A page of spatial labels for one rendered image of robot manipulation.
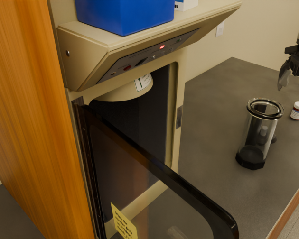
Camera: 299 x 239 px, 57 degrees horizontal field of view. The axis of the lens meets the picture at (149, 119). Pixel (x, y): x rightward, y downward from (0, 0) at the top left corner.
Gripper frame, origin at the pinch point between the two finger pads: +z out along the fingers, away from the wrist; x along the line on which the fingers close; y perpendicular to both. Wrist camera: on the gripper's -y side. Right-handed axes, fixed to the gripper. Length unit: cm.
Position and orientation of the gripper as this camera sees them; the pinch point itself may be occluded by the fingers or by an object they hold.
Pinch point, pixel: (289, 87)
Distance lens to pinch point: 123.9
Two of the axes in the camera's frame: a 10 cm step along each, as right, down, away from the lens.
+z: 0.2, 8.0, 5.9
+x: 10.0, -0.1, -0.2
